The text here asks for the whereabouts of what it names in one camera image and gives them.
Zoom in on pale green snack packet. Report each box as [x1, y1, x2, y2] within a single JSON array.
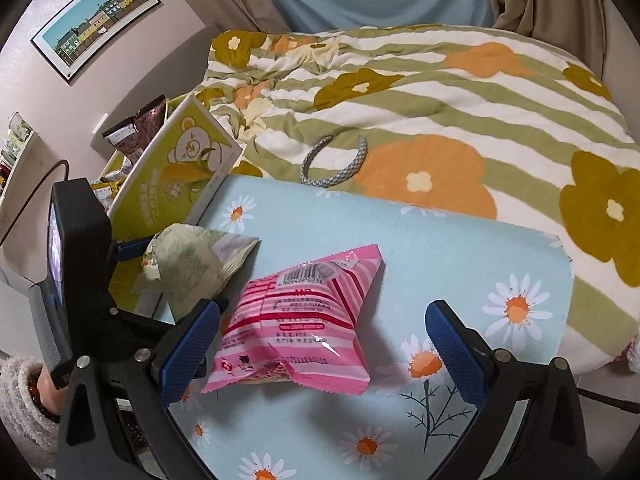
[[139, 223, 261, 322]]

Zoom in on white shelf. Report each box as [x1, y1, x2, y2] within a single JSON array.
[[0, 111, 39, 202]]

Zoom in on brown snack packet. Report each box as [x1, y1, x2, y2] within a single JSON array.
[[102, 93, 169, 159]]

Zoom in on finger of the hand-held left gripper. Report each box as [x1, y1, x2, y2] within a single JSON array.
[[111, 309, 177, 356], [111, 236, 163, 263]]

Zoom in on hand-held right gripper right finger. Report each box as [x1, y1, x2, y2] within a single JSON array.
[[425, 299, 589, 480]]

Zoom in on daisy print cloth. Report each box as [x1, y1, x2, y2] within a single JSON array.
[[164, 174, 574, 480]]

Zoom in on pink striped snack packet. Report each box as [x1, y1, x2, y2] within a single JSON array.
[[200, 243, 386, 397]]

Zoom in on grey woven headband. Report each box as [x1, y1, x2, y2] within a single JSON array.
[[299, 134, 369, 189]]

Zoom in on wall poster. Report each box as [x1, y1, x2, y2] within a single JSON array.
[[30, 0, 161, 84]]

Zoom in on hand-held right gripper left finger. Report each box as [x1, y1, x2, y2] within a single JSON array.
[[56, 299, 223, 480]]

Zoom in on person's left forearm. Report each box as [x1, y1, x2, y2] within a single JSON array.
[[0, 354, 64, 463]]

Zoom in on striped floral blanket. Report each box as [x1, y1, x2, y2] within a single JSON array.
[[192, 24, 640, 377]]

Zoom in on black cable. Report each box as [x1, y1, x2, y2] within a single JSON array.
[[14, 159, 70, 227]]

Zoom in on green bear print box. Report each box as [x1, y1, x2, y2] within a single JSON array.
[[97, 92, 246, 317]]

